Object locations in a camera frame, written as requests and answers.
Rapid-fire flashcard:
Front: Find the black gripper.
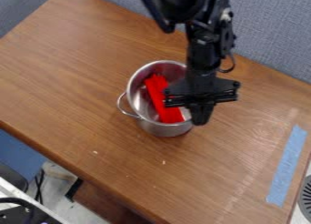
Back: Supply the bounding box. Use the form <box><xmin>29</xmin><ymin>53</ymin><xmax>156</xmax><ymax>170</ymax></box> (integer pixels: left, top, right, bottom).
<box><xmin>162</xmin><ymin>77</ymin><xmax>241</xmax><ymax>126</ymax></box>

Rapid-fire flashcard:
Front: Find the silver metal pot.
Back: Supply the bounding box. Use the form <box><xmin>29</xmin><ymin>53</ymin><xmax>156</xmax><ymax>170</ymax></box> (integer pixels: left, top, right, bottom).
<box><xmin>115</xmin><ymin>60</ymin><xmax>193</xmax><ymax>137</ymax></box>

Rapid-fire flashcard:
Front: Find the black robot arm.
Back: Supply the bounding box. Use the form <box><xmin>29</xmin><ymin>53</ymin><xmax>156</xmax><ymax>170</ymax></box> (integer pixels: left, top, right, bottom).
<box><xmin>141</xmin><ymin>0</ymin><xmax>240</xmax><ymax>126</ymax></box>

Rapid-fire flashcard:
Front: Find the red rectangular block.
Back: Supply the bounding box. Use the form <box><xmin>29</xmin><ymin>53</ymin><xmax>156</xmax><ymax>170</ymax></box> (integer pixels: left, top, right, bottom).
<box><xmin>142</xmin><ymin>74</ymin><xmax>184</xmax><ymax>124</ymax></box>

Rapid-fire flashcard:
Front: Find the blue tape strip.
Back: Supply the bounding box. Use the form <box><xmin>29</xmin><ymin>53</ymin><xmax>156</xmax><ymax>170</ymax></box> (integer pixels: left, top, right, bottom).
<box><xmin>265</xmin><ymin>125</ymin><xmax>306</xmax><ymax>208</ymax></box>

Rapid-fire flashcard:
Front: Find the grey fan grille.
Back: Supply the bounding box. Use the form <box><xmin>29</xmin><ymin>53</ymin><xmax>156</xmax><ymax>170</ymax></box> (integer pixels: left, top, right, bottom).
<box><xmin>297</xmin><ymin>175</ymin><xmax>311</xmax><ymax>222</ymax></box>

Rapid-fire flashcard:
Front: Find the black cable under table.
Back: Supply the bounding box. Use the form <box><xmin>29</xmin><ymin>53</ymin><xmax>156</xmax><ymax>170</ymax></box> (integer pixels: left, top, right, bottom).
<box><xmin>33</xmin><ymin>168</ymin><xmax>46</xmax><ymax>205</ymax></box>

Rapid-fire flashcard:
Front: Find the black device with handle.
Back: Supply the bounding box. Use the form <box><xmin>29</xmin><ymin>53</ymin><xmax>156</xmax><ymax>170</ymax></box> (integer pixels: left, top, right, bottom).
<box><xmin>0</xmin><ymin>197</ymin><xmax>61</xmax><ymax>224</ymax></box>

